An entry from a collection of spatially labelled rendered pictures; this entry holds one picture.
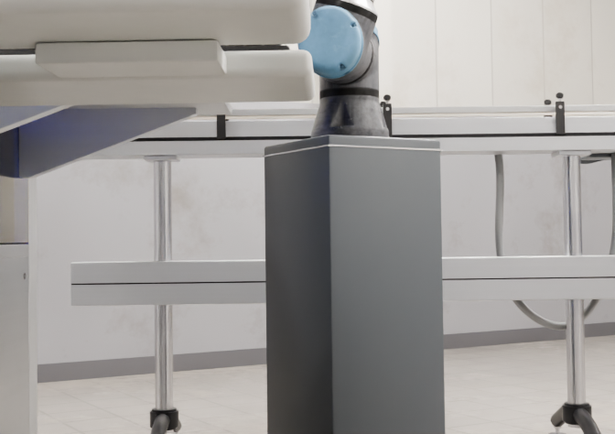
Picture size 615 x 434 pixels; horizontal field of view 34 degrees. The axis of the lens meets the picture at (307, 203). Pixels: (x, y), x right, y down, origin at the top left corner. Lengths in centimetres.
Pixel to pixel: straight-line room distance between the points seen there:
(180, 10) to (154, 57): 13
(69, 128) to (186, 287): 93
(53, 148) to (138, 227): 270
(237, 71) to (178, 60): 9
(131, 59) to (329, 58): 80
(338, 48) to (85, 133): 53
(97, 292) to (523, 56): 376
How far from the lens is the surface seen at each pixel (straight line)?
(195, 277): 277
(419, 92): 551
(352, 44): 175
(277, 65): 106
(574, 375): 290
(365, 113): 188
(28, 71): 110
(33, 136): 198
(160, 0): 87
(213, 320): 481
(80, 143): 196
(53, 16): 91
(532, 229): 594
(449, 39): 569
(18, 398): 200
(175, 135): 277
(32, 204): 207
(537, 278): 283
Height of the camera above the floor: 60
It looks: 2 degrees up
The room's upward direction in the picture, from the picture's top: 1 degrees counter-clockwise
